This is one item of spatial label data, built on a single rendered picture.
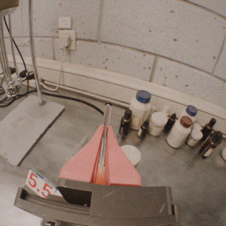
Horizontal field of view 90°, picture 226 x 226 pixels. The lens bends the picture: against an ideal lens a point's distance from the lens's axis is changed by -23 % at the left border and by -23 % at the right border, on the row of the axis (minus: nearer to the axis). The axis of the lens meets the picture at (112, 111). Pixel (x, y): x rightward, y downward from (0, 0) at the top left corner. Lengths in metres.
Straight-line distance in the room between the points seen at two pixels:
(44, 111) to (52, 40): 0.33
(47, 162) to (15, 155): 0.11
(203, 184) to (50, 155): 0.48
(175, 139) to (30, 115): 0.52
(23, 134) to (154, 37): 0.55
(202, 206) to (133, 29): 0.61
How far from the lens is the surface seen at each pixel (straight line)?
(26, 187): 0.42
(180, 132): 0.47
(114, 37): 0.55
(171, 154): 0.50
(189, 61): 0.55
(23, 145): 0.49
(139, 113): 0.46
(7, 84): 0.45
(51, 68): 0.69
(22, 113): 0.60
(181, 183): 0.46
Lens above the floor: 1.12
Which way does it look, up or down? 41 degrees down
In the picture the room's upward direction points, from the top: 8 degrees clockwise
